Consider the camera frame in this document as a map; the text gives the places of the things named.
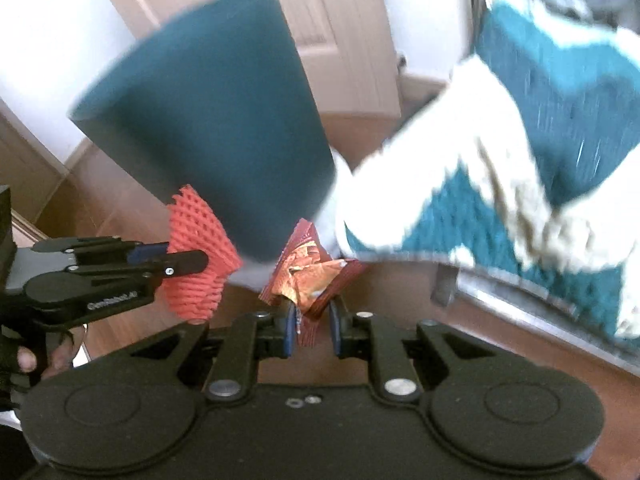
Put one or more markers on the metal bench frame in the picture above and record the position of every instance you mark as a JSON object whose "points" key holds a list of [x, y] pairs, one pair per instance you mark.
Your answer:
{"points": [[525, 305]]}

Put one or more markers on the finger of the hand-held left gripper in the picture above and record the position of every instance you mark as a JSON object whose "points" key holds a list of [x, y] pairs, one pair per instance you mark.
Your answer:
{"points": [[180, 262], [145, 252]]}

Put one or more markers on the beige wooden door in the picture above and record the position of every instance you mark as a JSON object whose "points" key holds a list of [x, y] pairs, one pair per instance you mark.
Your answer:
{"points": [[345, 35]]}

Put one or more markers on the orange red snack wrapper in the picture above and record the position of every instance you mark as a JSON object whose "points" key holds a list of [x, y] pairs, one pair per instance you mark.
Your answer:
{"points": [[305, 270]]}

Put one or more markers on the person's left hand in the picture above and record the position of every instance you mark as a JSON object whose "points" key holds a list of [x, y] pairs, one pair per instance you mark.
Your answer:
{"points": [[61, 355]]}

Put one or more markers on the teal zigzag quilt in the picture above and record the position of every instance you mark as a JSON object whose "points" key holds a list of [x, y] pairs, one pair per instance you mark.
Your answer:
{"points": [[525, 135]]}

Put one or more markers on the red foam fruit net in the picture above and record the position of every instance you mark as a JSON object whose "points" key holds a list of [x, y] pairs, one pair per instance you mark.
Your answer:
{"points": [[200, 232]]}

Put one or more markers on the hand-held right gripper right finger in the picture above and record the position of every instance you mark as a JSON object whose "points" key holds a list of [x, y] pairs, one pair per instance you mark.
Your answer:
{"points": [[334, 329]]}

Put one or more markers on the teal plastic bin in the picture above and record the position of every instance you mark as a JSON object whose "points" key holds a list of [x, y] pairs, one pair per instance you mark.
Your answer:
{"points": [[210, 125]]}

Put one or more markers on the round stool with white cover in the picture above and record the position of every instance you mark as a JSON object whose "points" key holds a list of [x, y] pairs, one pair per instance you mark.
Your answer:
{"points": [[335, 195]]}

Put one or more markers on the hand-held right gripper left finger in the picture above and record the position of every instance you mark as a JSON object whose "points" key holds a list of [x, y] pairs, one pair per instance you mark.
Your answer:
{"points": [[289, 329]]}

